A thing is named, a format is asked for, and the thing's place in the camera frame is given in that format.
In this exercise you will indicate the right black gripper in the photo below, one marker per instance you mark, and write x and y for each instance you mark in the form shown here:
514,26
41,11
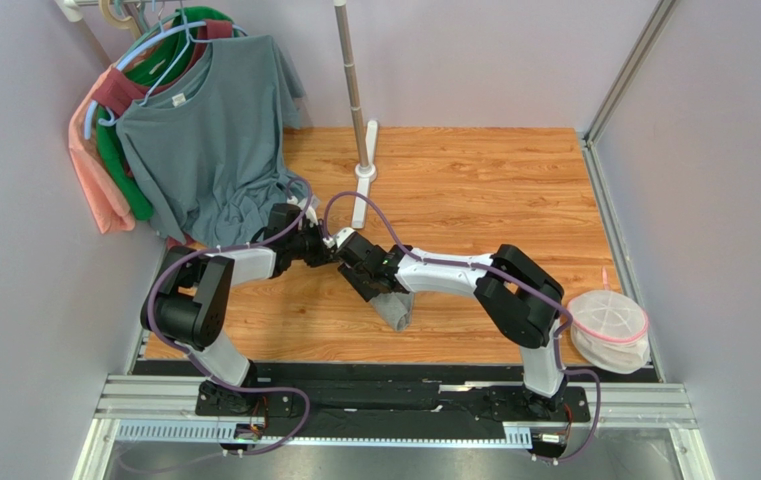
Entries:
367,280

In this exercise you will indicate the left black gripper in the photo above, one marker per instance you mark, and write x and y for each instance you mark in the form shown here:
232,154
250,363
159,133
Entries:
323,255

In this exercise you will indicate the grey cloth napkin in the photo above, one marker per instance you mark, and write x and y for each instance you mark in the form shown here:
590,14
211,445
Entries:
395,309

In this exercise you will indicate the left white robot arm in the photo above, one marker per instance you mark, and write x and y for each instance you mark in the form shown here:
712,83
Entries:
187,304

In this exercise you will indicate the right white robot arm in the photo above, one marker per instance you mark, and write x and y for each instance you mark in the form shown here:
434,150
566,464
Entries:
519,297

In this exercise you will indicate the white clothes rack stand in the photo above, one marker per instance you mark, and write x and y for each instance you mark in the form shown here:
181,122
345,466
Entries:
366,132

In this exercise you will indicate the grey-blue t-shirt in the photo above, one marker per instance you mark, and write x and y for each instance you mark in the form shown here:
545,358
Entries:
207,152

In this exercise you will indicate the green t-shirt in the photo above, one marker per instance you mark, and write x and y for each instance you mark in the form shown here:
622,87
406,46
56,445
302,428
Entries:
109,146

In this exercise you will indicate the pink t-shirt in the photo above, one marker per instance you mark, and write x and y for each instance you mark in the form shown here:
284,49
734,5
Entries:
108,206

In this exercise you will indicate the maroon t-shirt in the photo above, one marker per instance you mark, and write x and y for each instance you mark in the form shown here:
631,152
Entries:
173,57

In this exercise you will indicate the white mesh laundry basket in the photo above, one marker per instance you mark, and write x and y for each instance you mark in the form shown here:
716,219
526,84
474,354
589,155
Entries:
610,330

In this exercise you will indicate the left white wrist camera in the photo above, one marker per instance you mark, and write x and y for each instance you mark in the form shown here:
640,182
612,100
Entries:
308,206

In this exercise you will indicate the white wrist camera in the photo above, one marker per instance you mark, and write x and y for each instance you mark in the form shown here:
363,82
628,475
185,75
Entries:
308,206
337,240

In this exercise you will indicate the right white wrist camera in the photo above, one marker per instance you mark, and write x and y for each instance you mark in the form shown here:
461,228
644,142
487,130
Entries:
337,240

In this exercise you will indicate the aluminium frame post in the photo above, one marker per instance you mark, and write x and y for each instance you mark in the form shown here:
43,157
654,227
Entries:
645,42

